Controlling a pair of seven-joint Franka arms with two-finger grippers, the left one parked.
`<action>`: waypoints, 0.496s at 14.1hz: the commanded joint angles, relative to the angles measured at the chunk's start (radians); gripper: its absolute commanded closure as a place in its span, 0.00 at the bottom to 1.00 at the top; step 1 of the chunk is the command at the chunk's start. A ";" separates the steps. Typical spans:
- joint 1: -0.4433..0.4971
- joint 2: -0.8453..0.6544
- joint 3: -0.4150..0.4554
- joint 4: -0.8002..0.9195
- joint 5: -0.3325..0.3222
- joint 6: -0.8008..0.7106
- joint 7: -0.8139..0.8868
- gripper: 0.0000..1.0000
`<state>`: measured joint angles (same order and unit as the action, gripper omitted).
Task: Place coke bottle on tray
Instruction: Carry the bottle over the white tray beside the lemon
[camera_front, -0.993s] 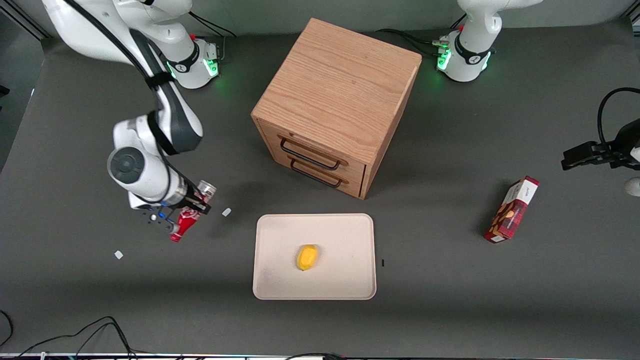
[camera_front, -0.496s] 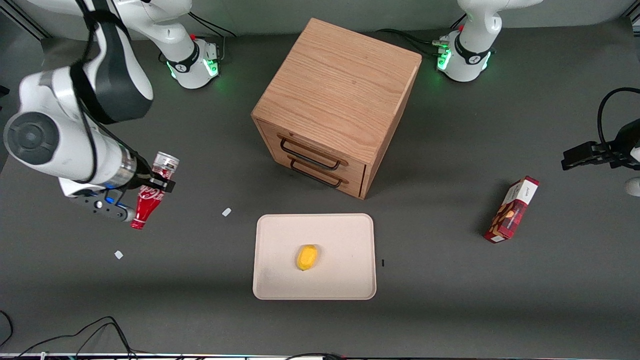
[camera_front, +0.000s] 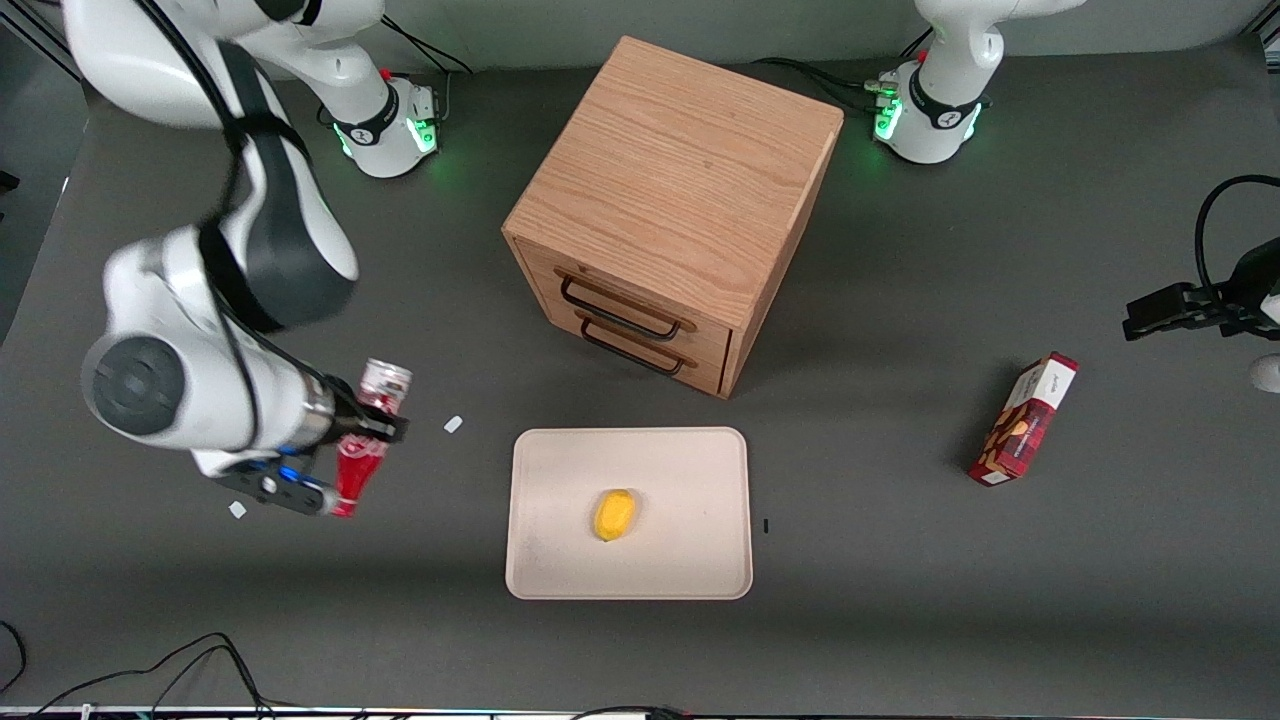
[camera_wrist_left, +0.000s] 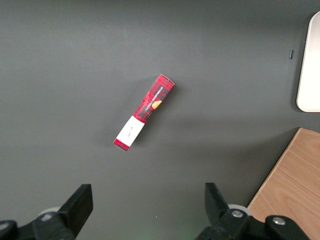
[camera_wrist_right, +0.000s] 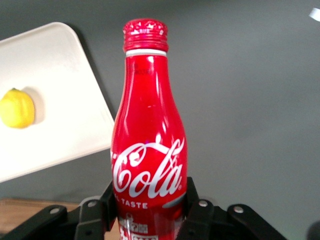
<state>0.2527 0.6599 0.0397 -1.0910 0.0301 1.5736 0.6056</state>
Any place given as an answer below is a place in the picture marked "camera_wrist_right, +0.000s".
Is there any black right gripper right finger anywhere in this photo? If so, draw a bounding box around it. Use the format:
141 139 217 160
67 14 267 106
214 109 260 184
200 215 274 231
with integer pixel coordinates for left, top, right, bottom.
176 176 288 240

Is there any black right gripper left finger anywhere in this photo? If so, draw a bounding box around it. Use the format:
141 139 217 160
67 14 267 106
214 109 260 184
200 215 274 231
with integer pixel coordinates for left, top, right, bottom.
0 179 119 240

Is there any red coke bottle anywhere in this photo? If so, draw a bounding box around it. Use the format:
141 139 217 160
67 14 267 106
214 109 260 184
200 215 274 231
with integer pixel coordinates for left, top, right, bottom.
109 17 188 240

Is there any beige plastic tray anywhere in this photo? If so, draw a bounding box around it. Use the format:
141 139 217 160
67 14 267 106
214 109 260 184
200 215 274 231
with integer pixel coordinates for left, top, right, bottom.
0 21 116 184

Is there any wooden drawer cabinet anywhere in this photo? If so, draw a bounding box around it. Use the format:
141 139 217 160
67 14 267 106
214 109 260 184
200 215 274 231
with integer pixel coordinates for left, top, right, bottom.
0 197 121 240

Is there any yellow lemon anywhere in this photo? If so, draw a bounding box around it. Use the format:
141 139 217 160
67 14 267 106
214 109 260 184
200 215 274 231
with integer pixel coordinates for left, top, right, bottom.
0 87 36 129

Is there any small white paper scrap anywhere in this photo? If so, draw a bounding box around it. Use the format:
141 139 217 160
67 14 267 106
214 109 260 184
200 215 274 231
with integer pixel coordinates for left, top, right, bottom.
308 7 320 20

